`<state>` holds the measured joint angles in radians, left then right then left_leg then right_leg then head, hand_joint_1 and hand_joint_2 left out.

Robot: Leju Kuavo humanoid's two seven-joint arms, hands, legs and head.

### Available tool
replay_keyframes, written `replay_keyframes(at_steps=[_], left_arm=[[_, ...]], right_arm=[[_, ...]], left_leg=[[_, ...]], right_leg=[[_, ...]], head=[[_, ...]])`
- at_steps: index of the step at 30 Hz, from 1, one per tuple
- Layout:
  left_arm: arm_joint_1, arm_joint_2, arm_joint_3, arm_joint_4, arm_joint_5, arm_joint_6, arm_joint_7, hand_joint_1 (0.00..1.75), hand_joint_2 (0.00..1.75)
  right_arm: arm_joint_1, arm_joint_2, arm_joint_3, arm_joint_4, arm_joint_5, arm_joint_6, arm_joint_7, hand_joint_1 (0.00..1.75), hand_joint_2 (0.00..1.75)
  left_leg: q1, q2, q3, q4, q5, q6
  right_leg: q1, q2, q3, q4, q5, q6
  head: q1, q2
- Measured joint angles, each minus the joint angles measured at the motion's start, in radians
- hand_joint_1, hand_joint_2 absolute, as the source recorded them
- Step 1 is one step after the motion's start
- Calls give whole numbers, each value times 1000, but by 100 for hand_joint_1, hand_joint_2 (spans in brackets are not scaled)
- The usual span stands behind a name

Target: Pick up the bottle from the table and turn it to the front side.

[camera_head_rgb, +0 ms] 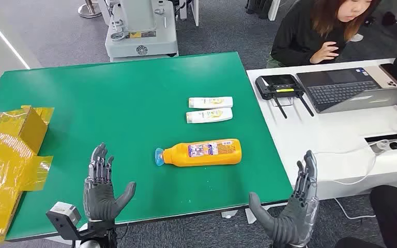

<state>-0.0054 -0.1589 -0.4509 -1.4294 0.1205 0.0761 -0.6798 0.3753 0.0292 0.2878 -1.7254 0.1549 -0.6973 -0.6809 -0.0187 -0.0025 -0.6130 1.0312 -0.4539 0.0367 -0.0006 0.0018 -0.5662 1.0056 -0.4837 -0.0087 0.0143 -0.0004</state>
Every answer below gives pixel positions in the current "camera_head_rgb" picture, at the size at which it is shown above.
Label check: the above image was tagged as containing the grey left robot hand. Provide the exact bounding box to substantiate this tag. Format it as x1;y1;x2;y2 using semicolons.
83;143;137;223

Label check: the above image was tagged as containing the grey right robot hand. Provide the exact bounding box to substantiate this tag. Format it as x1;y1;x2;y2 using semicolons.
248;150;320;248

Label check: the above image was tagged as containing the orange bottle with clear cap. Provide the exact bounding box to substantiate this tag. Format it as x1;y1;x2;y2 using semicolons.
155;138;242;168

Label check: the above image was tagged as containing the white shampoo bottle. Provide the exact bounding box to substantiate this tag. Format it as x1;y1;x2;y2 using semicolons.
188;97;234;110
186;107;234;124

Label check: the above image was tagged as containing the person's leg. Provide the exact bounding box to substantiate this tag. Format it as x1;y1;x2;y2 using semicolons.
334;185;397;248

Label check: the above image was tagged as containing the yellow cardboard box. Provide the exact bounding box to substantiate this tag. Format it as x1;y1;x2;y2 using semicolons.
0;105;55;244

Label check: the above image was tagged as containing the white power strip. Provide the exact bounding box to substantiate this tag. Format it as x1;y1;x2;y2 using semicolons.
369;136;397;156

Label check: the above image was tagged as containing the black remote controller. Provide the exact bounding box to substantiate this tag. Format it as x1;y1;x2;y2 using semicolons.
255;74;315;119

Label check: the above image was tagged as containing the grey laptop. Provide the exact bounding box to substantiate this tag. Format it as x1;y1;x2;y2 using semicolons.
296;67;397;114

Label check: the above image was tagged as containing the white machine base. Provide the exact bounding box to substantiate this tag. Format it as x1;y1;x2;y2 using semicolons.
97;0;179;63

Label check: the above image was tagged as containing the gold smartphone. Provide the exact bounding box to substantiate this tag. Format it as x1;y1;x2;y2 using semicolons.
364;65;397;90

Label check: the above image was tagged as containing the person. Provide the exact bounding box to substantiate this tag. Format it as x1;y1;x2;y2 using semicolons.
266;0;383;68

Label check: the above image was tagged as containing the metal stanchion base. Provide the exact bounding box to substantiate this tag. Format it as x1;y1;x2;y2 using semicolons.
78;0;102;19

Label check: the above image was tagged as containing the white furniture panel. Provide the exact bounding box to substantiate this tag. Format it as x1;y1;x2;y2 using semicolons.
179;0;200;27

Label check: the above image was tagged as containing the white furniture leg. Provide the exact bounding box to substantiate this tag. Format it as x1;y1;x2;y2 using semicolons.
268;0;281;22

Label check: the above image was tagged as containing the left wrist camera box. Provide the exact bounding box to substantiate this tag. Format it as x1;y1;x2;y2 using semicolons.
46;201;83;240

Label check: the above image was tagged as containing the white floor cable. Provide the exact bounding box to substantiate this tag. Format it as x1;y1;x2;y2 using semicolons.
333;197;377;221

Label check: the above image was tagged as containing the white cable on desk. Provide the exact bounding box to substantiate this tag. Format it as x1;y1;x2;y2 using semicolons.
316;145;379;186

